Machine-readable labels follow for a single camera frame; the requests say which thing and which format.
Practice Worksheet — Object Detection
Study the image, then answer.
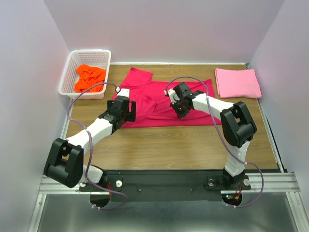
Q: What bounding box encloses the folded light pink t-shirt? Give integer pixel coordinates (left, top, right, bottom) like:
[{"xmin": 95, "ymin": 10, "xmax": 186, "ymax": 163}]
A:
[{"xmin": 215, "ymin": 68, "xmax": 262, "ymax": 99}]

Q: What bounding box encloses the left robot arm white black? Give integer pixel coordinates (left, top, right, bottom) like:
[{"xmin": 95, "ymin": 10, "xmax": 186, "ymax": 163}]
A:
[{"xmin": 43, "ymin": 96, "xmax": 137, "ymax": 188}]

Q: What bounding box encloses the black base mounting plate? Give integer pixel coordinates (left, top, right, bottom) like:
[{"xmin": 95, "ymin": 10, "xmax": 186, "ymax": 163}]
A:
[{"xmin": 49, "ymin": 169, "xmax": 252, "ymax": 203}]

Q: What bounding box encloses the orange t-shirt in basket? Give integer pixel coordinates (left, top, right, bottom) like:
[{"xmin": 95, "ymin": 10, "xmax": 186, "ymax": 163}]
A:
[{"xmin": 74, "ymin": 64, "xmax": 106, "ymax": 92}]

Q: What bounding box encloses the white plastic laundry basket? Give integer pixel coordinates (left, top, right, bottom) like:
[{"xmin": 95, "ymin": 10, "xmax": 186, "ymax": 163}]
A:
[{"xmin": 58, "ymin": 49, "xmax": 111, "ymax": 99}]

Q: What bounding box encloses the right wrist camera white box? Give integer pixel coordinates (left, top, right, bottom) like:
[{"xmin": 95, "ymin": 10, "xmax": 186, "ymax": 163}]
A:
[{"xmin": 164, "ymin": 89, "xmax": 177, "ymax": 101}]

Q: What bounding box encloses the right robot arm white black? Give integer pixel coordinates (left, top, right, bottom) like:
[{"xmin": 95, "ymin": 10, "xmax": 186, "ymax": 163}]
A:
[{"xmin": 164, "ymin": 82, "xmax": 257, "ymax": 189}]

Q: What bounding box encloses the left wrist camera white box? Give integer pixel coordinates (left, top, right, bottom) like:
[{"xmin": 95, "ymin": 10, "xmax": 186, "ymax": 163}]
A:
[{"xmin": 116, "ymin": 87, "xmax": 130, "ymax": 98}]

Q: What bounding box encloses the magenta red t-shirt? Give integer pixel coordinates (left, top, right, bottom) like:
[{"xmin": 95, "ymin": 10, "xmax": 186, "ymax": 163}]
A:
[{"xmin": 120, "ymin": 67, "xmax": 213, "ymax": 128}]

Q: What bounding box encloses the aluminium frame rail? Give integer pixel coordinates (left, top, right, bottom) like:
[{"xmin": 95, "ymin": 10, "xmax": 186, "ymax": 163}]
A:
[{"xmin": 28, "ymin": 99, "xmax": 91, "ymax": 232}]

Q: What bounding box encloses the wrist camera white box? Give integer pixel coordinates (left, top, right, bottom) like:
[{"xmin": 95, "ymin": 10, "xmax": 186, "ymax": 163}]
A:
[
  {"xmin": 164, "ymin": 89, "xmax": 177, "ymax": 101},
  {"xmin": 116, "ymin": 87, "xmax": 130, "ymax": 98}
]

